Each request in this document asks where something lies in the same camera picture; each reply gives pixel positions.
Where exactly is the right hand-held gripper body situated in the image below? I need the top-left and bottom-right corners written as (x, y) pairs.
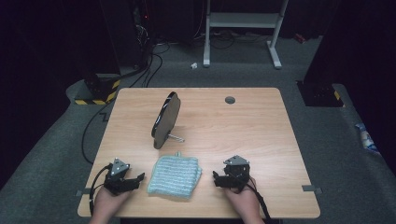
top-left (222, 154), bottom-right (252, 191)

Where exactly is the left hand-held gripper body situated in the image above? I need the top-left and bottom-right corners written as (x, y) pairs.
top-left (103, 157), bottom-right (138, 197)

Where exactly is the blue striped towel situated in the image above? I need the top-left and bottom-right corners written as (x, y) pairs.
top-left (147, 151), bottom-right (203, 200)

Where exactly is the person's left hand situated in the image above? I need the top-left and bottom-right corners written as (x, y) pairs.
top-left (90, 186), bottom-right (132, 224)

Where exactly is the person's right hand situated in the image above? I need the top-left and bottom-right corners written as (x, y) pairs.
top-left (223, 176), bottom-right (263, 224)

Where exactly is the grey tape strip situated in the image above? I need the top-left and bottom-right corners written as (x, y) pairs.
top-left (302, 184), bottom-right (323, 195)
top-left (75, 188), bottom-right (93, 198)

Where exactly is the black base with striped tape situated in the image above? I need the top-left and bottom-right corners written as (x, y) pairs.
top-left (74, 73), bottom-right (121, 106)
top-left (297, 79), bottom-right (346, 108)

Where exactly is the blue white packet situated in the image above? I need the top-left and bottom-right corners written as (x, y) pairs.
top-left (354, 122), bottom-right (381, 155)

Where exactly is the dark equipment rack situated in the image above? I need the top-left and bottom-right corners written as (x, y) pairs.
top-left (99, 0), bottom-right (156, 71)

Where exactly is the small red object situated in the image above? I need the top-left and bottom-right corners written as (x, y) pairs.
top-left (293, 33), bottom-right (308, 45)

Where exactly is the white metal stand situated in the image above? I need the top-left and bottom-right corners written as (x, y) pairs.
top-left (203, 0), bottom-right (290, 70)

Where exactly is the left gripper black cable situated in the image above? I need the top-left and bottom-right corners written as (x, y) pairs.
top-left (89, 163), bottom-right (113, 217)

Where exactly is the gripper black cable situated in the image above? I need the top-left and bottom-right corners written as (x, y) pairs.
top-left (89, 163), bottom-right (113, 217)
top-left (232, 175), bottom-right (273, 224)

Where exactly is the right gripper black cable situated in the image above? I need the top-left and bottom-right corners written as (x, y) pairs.
top-left (232, 175), bottom-right (273, 224)

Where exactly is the black floor cable tangle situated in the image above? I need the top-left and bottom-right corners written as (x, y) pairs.
top-left (192, 28), bottom-right (270, 50)

